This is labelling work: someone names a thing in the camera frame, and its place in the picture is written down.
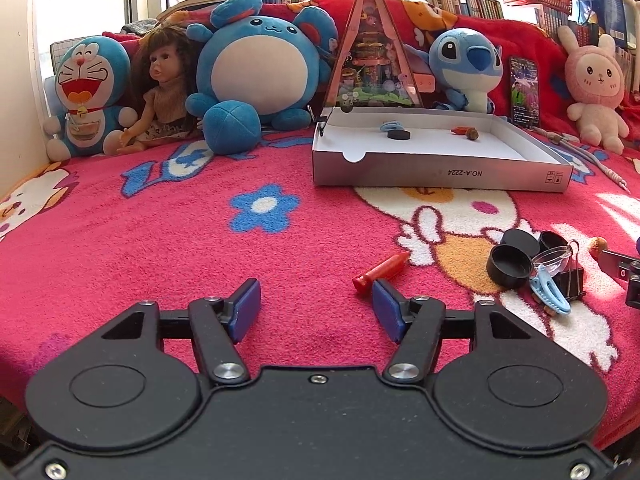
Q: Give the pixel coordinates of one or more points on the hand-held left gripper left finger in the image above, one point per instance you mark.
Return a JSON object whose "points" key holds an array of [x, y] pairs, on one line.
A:
{"points": [[247, 310]]}

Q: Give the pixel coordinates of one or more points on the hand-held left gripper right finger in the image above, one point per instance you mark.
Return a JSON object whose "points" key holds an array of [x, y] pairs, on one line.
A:
{"points": [[390, 310]]}

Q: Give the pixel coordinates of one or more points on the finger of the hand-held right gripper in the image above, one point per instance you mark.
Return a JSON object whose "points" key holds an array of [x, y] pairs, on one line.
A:
{"points": [[620, 266]]}

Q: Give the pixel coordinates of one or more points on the large black binder clip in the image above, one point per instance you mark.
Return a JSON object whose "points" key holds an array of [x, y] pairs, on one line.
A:
{"points": [[572, 280]]}

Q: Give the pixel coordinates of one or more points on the clear plastic cap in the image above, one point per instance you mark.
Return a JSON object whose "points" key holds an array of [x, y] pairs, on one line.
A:
{"points": [[552, 260]]}

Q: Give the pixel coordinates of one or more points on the small black cap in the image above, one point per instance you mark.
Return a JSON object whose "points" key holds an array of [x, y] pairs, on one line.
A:
{"points": [[554, 240]]}

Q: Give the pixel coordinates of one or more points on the light blue hair clip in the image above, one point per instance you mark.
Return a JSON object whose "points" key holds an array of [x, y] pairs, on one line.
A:
{"points": [[550, 292]]}

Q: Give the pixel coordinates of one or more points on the black round lid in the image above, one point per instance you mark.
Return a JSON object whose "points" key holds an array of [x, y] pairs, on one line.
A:
{"points": [[520, 241], [399, 135]]}

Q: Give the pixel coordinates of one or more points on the black round jar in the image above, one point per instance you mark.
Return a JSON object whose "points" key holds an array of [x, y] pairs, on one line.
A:
{"points": [[510, 267]]}

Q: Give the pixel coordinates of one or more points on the shallow white cardboard box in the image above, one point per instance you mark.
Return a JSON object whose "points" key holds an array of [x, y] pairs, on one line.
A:
{"points": [[425, 170]]}

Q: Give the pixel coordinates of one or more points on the small beaded blue hair clip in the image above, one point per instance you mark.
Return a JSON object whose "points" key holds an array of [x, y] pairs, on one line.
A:
{"points": [[391, 125]]}

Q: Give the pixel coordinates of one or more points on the orange-red crayon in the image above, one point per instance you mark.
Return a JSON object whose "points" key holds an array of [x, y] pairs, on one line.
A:
{"points": [[457, 130]]}

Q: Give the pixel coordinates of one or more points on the pink cartoon print blanket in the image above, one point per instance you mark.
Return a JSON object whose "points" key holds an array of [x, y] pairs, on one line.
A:
{"points": [[175, 240]]}

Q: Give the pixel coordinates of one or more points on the pink bunny plush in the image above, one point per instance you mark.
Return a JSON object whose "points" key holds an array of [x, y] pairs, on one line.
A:
{"points": [[595, 85]]}

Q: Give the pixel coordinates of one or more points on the small black binder clip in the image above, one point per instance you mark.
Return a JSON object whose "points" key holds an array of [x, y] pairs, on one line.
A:
{"points": [[323, 125]]}

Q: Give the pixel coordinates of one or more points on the black smartphone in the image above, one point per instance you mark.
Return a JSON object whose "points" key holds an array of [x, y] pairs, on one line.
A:
{"points": [[525, 92]]}

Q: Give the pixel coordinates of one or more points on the brown-haired doll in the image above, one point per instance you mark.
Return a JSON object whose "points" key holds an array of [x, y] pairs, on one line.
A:
{"points": [[162, 95]]}

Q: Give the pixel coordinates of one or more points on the round blue mouse plush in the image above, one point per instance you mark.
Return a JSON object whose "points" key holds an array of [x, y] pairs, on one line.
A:
{"points": [[260, 70]]}

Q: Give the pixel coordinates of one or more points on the blue alien plush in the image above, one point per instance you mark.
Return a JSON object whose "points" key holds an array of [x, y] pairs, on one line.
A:
{"points": [[460, 65]]}

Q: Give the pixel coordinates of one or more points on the triangular miniature house model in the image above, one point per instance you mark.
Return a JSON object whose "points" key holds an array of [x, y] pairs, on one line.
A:
{"points": [[372, 55]]}

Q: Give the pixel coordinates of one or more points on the blue hanging bag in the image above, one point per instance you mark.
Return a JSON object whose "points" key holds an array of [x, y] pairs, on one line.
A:
{"points": [[600, 0]]}

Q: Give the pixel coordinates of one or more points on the blue robot cat plush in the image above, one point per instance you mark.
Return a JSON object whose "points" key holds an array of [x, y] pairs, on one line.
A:
{"points": [[87, 90]]}

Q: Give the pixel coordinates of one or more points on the row of books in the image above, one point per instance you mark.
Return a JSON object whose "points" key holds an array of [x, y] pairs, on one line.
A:
{"points": [[465, 2]]}

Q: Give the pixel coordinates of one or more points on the window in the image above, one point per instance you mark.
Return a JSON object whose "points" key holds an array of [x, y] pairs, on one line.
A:
{"points": [[80, 0]]}

